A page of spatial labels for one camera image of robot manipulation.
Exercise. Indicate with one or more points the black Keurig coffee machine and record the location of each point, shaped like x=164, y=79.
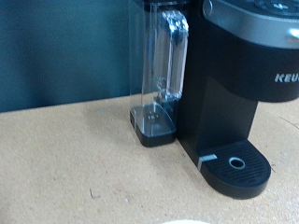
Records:
x=218, y=109

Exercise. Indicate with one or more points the dark grey partition panel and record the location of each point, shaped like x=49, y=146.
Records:
x=62, y=46

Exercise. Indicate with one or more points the clear water reservoir black lid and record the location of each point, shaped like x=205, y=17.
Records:
x=162, y=77

